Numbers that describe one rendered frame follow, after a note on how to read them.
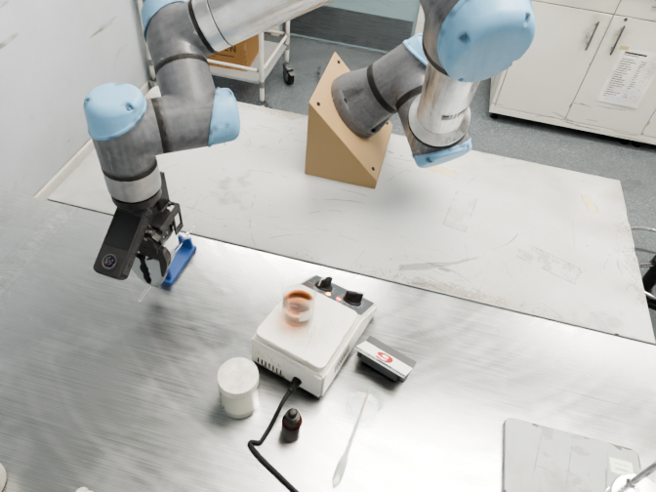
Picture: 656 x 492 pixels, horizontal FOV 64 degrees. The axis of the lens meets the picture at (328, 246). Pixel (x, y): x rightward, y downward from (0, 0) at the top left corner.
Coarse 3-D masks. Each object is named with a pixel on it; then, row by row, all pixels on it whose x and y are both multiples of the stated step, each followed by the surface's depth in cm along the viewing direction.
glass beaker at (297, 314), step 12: (288, 276) 78; (300, 276) 78; (288, 288) 79; (300, 288) 80; (312, 288) 78; (288, 300) 75; (300, 300) 74; (312, 300) 76; (288, 312) 77; (300, 312) 77; (312, 312) 79; (288, 324) 79; (300, 324) 79
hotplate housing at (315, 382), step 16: (368, 320) 90; (256, 336) 81; (352, 336) 83; (256, 352) 82; (272, 352) 79; (336, 352) 80; (272, 368) 82; (288, 368) 80; (304, 368) 78; (336, 368) 82; (304, 384) 80; (320, 384) 78
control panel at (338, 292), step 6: (318, 276) 95; (336, 288) 92; (342, 288) 93; (324, 294) 88; (336, 294) 90; (342, 294) 91; (336, 300) 88; (342, 300) 89; (366, 300) 92; (348, 306) 87; (354, 306) 88; (360, 306) 89; (366, 306) 90; (360, 312) 86
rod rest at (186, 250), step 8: (184, 240) 99; (184, 248) 100; (192, 248) 100; (176, 256) 98; (184, 256) 99; (176, 264) 97; (184, 264) 98; (168, 272) 93; (176, 272) 96; (168, 280) 94
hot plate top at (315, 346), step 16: (320, 304) 84; (336, 304) 84; (272, 320) 81; (320, 320) 81; (336, 320) 82; (352, 320) 82; (272, 336) 79; (288, 336) 79; (304, 336) 79; (320, 336) 79; (336, 336) 80; (288, 352) 77; (304, 352) 77; (320, 352) 78; (320, 368) 76
